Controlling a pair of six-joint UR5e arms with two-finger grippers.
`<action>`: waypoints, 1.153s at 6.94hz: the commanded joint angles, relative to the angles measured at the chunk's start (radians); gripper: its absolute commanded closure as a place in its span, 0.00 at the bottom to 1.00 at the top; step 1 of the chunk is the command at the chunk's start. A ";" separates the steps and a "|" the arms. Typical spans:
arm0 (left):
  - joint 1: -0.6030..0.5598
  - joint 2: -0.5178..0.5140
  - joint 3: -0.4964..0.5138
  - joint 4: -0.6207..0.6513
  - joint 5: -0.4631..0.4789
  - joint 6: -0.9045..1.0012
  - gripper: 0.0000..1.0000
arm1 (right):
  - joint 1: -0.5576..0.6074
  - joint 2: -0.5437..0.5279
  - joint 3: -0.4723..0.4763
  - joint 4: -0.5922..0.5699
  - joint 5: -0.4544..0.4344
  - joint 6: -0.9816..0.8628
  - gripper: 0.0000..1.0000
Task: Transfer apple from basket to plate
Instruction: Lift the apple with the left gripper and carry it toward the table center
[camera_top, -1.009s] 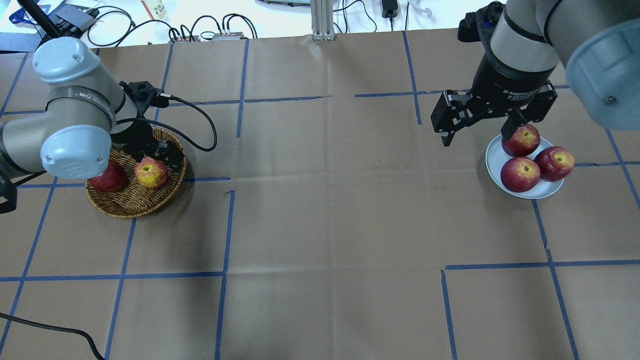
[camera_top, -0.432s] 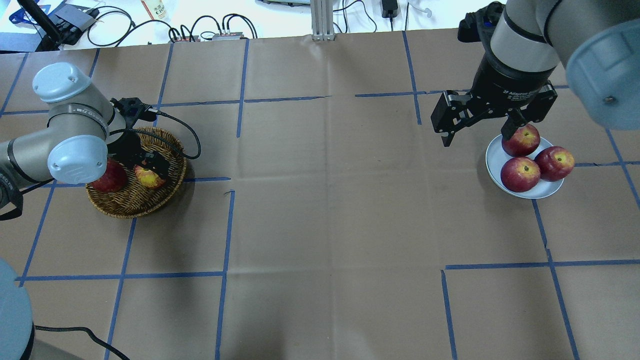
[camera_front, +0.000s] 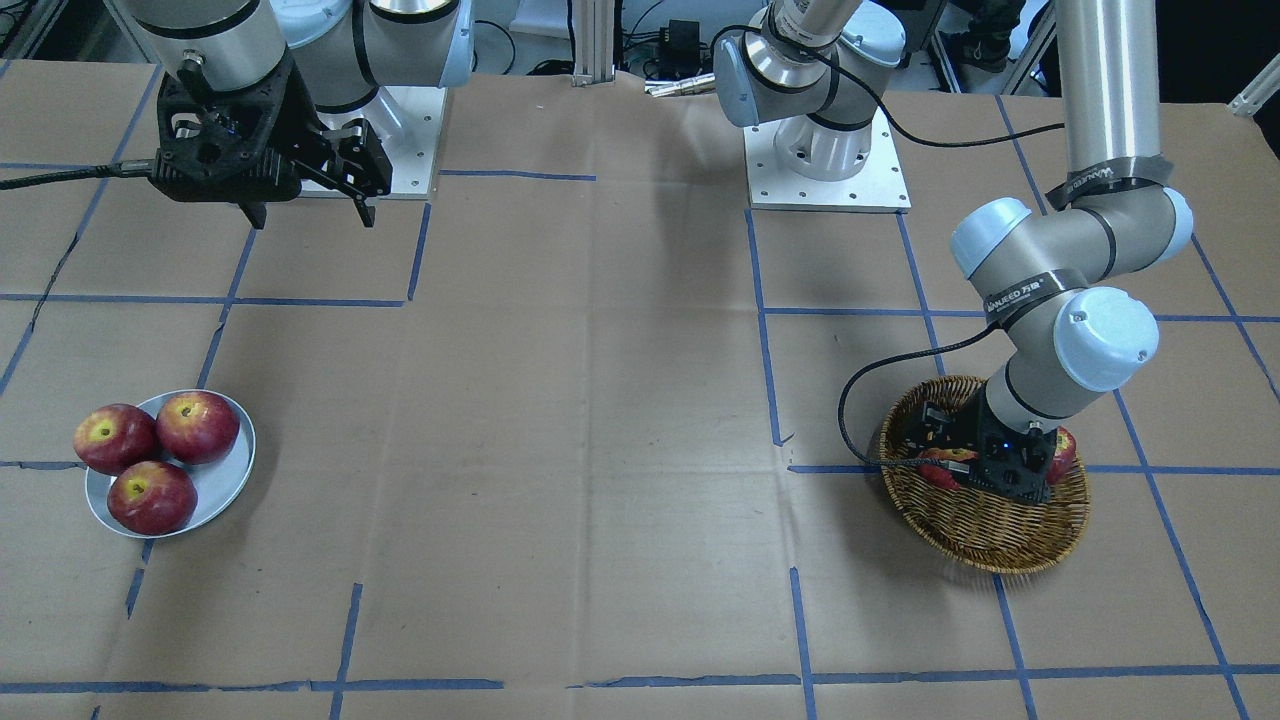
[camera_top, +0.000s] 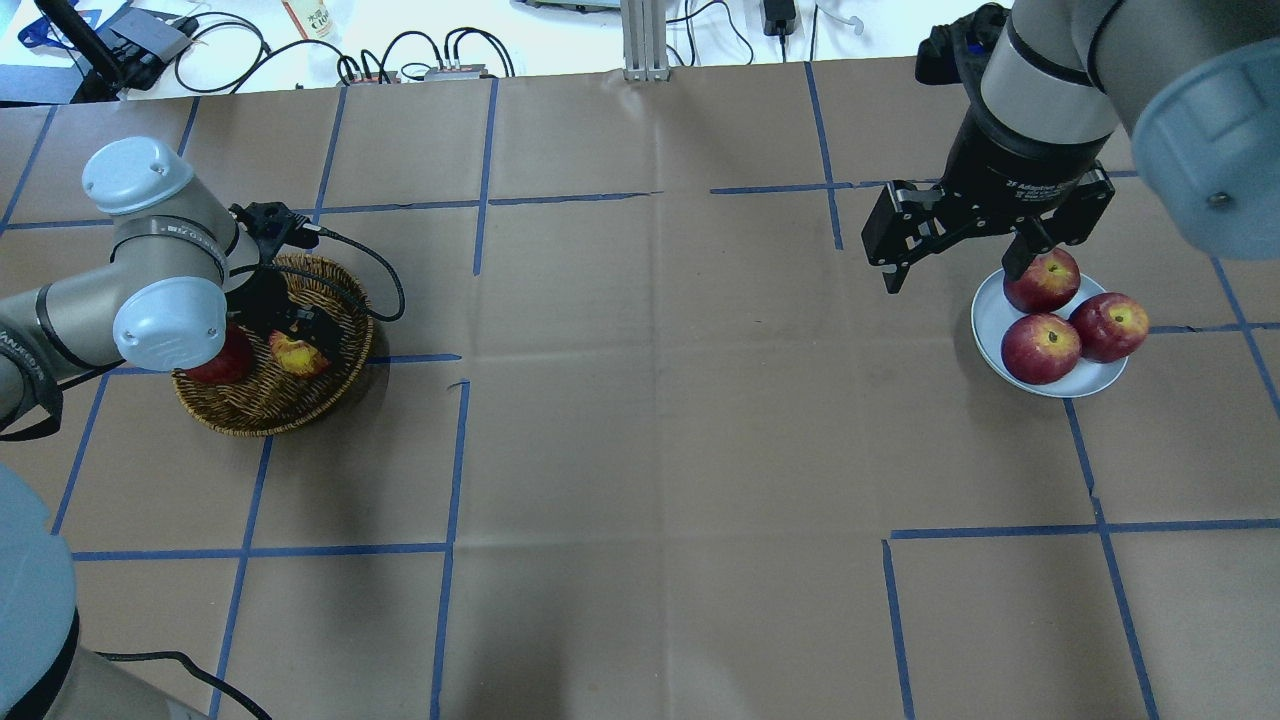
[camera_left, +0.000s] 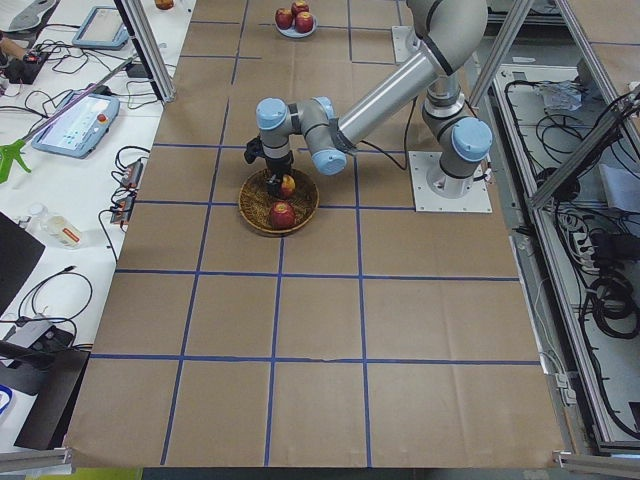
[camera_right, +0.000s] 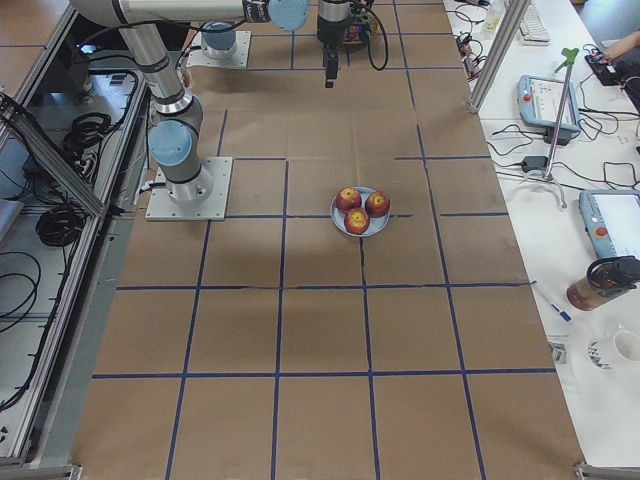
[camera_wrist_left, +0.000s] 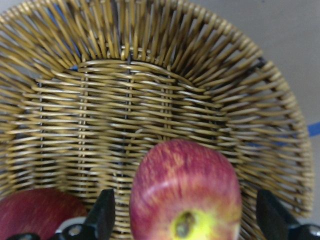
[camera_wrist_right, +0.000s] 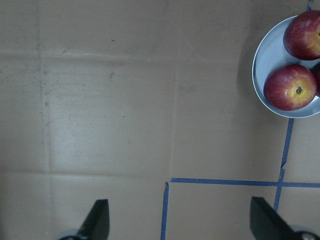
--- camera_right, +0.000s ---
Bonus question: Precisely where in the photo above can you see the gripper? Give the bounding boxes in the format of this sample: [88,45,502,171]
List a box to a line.
[350,0,373,25]
[316,0,349,88]

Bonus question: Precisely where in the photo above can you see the red yellow apple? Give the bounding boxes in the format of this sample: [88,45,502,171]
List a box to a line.
[345,25,360,43]

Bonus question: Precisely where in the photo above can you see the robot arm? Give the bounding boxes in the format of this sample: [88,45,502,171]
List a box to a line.
[202,1,373,54]
[71,1,309,204]

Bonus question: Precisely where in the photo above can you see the round wicker basket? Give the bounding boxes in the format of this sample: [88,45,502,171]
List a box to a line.
[344,13,380,46]

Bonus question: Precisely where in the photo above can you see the red apple on plate far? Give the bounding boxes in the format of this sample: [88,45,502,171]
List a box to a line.
[335,187,362,212]

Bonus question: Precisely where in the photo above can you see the red apple on plate side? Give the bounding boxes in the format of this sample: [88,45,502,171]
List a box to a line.
[365,191,391,218]

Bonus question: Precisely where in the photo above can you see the red apple on plate near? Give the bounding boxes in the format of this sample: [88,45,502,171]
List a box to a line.
[343,208,370,235]

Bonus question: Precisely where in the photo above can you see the clear plastic bottle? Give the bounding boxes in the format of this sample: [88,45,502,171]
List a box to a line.
[480,0,504,40]

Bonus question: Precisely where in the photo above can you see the white keyboard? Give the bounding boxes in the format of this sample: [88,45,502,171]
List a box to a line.
[519,1,551,46]

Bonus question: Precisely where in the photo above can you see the teach pendant far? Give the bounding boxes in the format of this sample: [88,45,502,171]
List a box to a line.
[516,75,580,132]

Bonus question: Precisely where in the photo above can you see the teach pendant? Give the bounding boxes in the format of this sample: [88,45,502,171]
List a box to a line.
[579,190,639,259]
[516,75,580,132]

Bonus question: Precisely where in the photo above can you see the metal stand with green clip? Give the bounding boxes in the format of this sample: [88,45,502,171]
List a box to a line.
[542,48,579,181]

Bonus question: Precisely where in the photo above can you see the black power adapter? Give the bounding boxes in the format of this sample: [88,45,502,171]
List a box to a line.
[521,155,548,172]

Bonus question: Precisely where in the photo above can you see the teach pendant near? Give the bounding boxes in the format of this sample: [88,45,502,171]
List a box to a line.
[579,190,639,259]

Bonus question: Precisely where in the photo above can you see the white blue pen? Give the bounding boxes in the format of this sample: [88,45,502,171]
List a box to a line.
[531,280,572,323]

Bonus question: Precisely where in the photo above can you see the dark drink bottle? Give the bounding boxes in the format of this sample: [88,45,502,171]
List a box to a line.
[566,255,639,311]

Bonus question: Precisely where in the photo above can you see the white mug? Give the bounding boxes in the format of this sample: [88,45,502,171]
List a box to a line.
[587,329,639,370]

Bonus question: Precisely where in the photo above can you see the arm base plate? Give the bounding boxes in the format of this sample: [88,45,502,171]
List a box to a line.
[186,31,251,69]
[145,157,233,221]

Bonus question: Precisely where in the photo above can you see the aluminium frame post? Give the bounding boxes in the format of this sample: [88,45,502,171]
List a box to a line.
[466,0,530,114]

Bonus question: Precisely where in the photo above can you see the aluminium side frame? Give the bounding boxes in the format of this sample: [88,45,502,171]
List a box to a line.
[1,1,145,468]

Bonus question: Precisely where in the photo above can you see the coiled black cables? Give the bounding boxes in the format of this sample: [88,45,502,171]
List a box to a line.
[35,205,89,249]

